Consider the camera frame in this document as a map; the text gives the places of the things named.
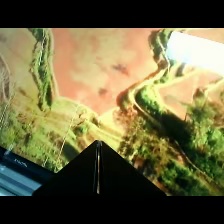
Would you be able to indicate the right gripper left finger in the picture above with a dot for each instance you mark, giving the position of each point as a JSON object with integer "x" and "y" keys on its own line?
{"x": 76, "y": 176}

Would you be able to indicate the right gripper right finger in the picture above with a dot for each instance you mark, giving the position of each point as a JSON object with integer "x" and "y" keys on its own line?
{"x": 123, "y": 178}

